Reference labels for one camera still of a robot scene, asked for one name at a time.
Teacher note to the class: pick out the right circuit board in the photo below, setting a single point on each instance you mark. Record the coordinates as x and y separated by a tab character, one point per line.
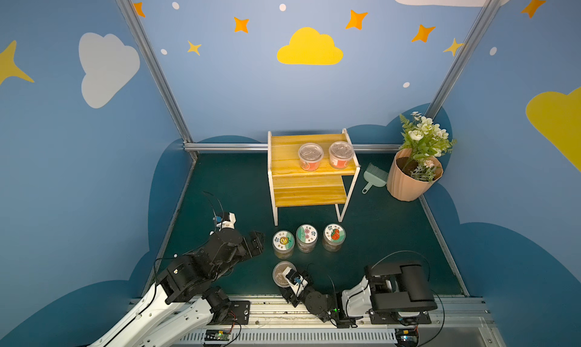
406	338

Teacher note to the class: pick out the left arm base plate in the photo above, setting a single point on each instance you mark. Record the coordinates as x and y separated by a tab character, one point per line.
238	310

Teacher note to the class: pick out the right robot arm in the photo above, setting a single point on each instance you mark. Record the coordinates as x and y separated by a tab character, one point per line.
389	293

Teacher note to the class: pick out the left aluminium corner post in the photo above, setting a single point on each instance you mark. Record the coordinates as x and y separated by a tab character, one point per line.
147	51

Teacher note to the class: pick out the white frame wooden shelf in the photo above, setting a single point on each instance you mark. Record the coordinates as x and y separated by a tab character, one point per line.
292	186

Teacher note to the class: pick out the sunflower label seed jar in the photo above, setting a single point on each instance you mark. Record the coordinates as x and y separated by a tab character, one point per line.
283	243

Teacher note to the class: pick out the tomato label seed jar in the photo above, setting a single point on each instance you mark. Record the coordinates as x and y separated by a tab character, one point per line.
333	237

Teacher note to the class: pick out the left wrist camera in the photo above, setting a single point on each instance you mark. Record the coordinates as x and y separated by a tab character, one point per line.
225	220

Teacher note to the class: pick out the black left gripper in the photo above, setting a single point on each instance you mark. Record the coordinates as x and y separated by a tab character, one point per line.
253	242

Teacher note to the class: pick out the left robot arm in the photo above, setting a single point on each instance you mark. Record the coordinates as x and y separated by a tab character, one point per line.
184	297

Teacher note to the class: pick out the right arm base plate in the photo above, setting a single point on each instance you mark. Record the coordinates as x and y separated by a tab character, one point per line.
403	318

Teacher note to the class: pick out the pink flower label seed jar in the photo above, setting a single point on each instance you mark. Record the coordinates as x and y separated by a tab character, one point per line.
306	237

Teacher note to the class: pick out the circuit board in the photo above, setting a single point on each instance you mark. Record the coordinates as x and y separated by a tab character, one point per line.
406	338
217	336

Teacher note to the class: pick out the mint green hand brush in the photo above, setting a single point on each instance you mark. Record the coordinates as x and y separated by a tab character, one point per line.
374	177

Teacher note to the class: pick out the left circuit board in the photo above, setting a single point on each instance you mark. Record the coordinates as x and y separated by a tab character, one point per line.
217	336

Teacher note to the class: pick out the pink ribbed flower pot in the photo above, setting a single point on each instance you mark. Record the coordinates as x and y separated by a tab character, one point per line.
405	187

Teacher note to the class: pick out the right aluminium corner post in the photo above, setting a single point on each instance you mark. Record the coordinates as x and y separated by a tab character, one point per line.
479	28

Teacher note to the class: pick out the aluminium front rail base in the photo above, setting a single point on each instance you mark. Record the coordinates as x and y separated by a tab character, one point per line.
457	322

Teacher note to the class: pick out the white flower plant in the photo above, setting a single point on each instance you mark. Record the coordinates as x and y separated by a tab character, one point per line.
427	142

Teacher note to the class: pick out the aluminium corner post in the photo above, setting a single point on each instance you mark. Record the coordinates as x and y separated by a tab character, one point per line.
479	28
147	51

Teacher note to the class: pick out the clear lid seed container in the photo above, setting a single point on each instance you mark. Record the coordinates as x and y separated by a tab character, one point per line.
340	154
279	273
310	156

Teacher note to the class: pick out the aluminium back rail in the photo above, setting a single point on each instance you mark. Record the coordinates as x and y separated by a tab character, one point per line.
263	148

